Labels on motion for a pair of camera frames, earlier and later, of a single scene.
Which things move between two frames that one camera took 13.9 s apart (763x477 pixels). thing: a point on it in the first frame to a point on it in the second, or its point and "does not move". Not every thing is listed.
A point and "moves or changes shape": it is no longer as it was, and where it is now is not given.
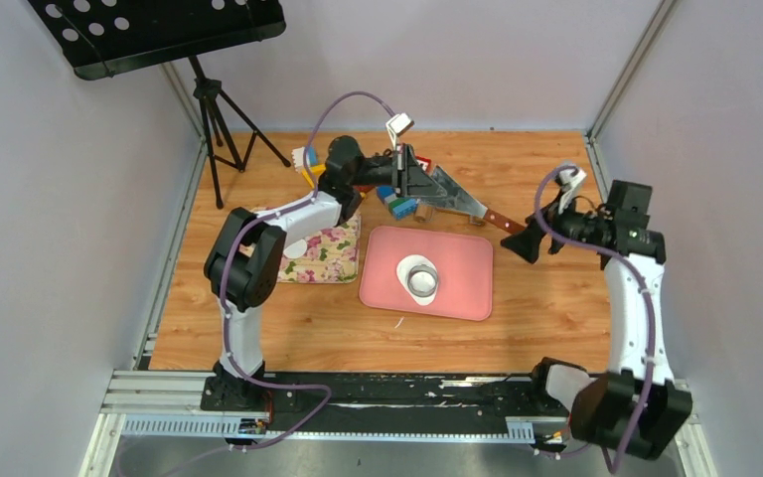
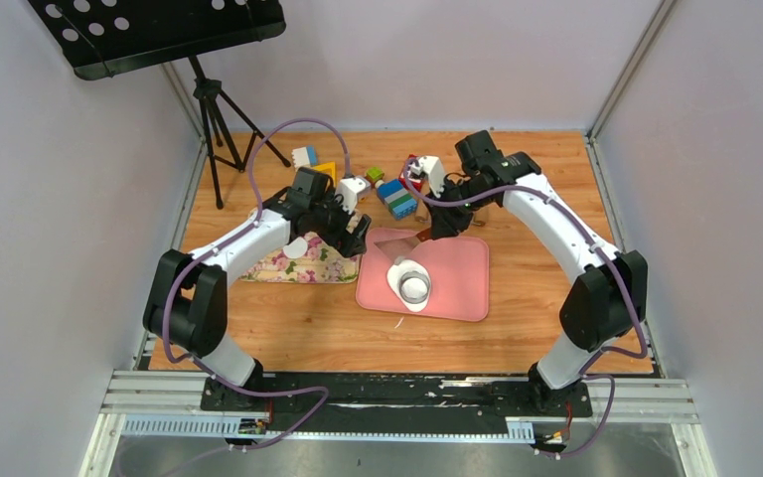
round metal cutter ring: x=417 y=269 moves or changes shape
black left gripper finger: x=419 y=185 to x=351 y=244
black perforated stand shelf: x=101 y=38 does not move
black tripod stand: x=210 y=91 does not move
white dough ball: x=420 y=280 moves or changes shape
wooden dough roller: x=425 y=213 does not move
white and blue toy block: x=297 y=155 does not move
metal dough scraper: x=457 y=198 moves or changes shape
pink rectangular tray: x=465 y=272 does not move
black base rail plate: x=398 y=402 does not move
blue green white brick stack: x=401 y=208 does not move
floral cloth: x=331 y=256 does not move
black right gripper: x=526 y=244 to x=445 y=224
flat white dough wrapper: x=296 y=249 does not move
